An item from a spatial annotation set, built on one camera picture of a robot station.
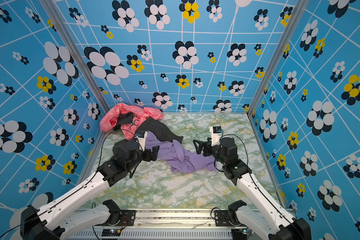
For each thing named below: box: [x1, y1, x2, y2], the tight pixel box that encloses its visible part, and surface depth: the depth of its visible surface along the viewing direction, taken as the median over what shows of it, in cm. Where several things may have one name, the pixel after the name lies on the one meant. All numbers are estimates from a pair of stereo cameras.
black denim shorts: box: [113, 112, 184, 144], surface depth 104 cm
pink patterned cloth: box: [99, 102, 164, 141], surface depth 109 cm
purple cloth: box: [145, 131, 216, 175], surface depth 90 cm
